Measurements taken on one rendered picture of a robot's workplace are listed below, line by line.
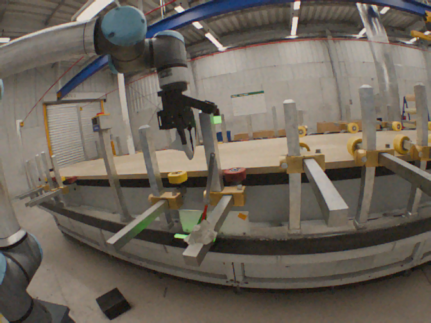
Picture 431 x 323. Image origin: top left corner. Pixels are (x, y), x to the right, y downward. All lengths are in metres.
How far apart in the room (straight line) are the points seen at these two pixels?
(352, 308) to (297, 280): 0.44
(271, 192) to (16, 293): 1.03
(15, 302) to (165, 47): 0.87
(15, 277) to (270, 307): 1.24
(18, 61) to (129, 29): 0.27
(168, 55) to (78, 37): 0.24
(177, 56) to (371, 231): 0.81
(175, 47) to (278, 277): 1.20
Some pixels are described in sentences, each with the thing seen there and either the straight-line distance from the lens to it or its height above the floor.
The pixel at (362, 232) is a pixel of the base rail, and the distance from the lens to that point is 0.70.
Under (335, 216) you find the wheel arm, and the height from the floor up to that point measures 0.95.
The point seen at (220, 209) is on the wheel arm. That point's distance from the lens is 0.51.
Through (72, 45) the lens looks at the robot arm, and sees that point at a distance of 0.43.
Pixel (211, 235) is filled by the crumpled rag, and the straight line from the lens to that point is 0.39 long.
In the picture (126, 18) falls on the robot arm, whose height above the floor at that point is 1.33.
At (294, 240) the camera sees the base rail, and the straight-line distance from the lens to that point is 0.64.
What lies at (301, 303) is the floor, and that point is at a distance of 1.30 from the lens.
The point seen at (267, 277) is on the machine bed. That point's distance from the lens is 1.20.
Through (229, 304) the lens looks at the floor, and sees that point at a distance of 1.30.
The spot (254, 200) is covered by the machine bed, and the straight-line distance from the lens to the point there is 0.83.
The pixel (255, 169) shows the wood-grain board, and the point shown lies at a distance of 0.72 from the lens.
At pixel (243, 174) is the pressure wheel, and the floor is 0.89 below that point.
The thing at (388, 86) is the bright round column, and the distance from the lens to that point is 4.35.
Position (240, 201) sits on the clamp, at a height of 0.84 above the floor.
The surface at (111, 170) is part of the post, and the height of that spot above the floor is 0.97.
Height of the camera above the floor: 1.09
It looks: 12 degrees down
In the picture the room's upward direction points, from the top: 9 degrees counter-clockwise
